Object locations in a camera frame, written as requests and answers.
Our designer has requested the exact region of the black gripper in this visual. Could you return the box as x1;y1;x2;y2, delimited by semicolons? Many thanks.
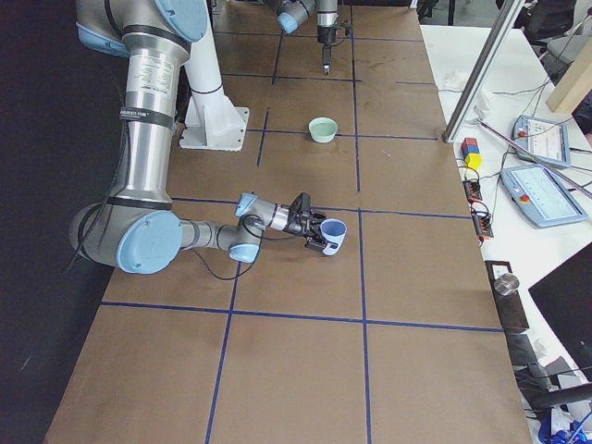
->
283;192;327;252
316;25;338;74

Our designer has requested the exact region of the light blue plastic cup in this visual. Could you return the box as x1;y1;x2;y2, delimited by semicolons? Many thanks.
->
320;218;348;256

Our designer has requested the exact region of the mint green bowl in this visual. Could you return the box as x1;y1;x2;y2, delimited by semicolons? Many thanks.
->
308;117;339;143

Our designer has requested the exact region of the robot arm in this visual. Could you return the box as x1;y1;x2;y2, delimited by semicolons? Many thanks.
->
69;1;337;274
263;0;339;75

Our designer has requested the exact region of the black power connector upper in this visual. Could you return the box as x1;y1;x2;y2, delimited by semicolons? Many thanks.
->
462;179;483;203

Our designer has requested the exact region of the black power connector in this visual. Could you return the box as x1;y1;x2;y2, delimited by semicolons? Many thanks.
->
471;211;494;242
462;179;483;203

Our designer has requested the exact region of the reacher grabber stick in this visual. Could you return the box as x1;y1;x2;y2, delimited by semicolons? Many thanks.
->
471;118;592;199

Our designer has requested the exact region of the black power connector lower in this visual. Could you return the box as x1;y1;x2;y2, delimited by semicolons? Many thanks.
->
471;211;494;242

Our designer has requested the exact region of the red blue yellow block stack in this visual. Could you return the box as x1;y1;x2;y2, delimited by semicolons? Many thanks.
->
461;137;482;170

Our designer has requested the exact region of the steel cup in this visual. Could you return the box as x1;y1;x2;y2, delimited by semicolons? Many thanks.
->
493;273;520;296

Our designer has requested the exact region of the lower teach pendant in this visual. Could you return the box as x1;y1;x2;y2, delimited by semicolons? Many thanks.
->
500;165;588;228

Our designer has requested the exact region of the teach pendant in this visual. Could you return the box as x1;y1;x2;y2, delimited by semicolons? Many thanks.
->
512;115;572;167
500;165;588;228

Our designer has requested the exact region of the upper teach pendant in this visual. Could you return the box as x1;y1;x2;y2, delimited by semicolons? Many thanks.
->
512;115;572;167

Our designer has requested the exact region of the black monitor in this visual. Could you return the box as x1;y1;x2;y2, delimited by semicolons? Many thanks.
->
529;248;591;377

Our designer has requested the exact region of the black braided right cable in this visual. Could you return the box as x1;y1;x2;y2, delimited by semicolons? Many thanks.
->
184;215;278;281

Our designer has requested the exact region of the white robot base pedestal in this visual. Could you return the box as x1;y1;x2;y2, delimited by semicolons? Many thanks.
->
179;1;249;152

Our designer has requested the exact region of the aluminium frame post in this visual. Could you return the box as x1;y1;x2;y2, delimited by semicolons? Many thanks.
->
442;0;524;142

